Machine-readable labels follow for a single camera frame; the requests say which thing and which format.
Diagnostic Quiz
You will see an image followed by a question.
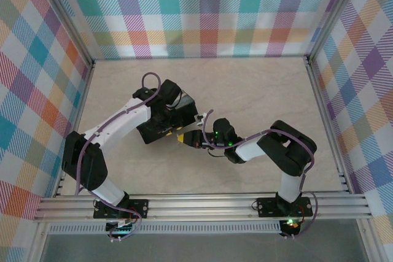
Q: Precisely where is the starry night print tin box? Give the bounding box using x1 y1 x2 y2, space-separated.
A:
136 88 199 145

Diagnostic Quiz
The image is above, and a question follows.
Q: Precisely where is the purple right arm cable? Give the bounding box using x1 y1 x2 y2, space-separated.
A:
202 109 319 240

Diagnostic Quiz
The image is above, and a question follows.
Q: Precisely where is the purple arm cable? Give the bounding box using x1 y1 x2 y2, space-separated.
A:
202 109 319 240
75 72 163 243

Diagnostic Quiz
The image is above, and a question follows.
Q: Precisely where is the wide aluminium mounting rail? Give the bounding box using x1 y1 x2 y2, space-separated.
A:
33 193 374 223

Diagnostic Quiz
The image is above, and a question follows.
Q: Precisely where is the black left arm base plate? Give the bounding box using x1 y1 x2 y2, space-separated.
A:
93 199 149 220

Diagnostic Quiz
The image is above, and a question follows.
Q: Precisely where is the aluminium table side rail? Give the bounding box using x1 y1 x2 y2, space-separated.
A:
305 56 354 195
52 61 96 198

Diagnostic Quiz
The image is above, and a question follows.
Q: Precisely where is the grey slotted cable duct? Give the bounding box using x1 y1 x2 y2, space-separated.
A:
49 224 282 234

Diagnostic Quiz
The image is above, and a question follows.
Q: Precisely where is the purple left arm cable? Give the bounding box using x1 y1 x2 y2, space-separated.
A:
75 72 163 243

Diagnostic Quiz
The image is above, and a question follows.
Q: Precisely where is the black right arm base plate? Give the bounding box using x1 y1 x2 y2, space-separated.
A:
256 196 314 217

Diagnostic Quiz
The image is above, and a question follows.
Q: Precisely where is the aluminium frame post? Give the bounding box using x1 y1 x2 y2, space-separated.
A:
305 0 366 63
30 0 96 68

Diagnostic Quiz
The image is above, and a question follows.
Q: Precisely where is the aluminium frame leg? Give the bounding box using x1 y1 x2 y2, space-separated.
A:
357 219 380 262
27 221 52 262

